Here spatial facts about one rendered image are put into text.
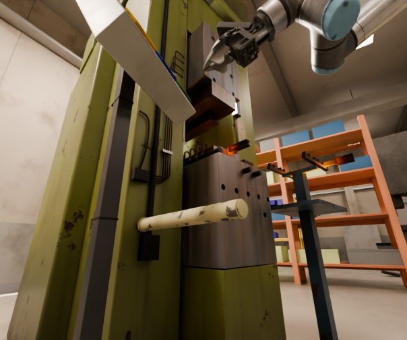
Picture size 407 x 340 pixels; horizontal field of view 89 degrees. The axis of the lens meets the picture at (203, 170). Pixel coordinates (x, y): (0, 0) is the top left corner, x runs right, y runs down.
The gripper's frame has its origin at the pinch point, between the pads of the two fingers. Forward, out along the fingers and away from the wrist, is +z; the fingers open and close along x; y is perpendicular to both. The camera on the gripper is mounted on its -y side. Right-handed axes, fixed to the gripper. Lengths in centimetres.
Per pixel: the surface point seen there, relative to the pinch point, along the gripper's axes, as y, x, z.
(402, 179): 60, 418, -224
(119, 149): 15.7, -10.0, 31.8
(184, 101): 6.3, -0.1, 11.8
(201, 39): -56, 32, -17
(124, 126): 9.9, -9.7, 28.3
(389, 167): 33, 422, -227
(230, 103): -21, 49, -9
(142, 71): 6.3, -15.6, 15.7
